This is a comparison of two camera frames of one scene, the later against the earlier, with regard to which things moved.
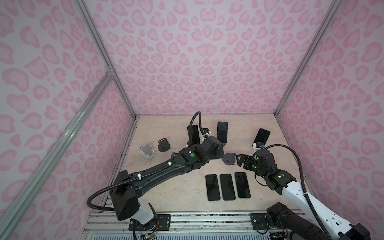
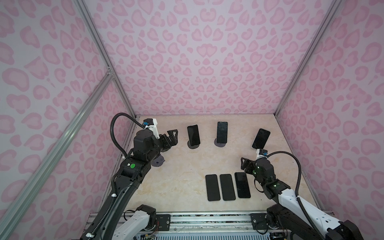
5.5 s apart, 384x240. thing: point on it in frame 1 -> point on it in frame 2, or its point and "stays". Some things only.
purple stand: x=229 y=158 -> x=158 y=161
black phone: x=227 y=187 stays
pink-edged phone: x=212 y=187 stays
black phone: x=242 y=184 stays
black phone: x=222 y=131 stays
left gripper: x=217 y=155 -> x=173 y=139
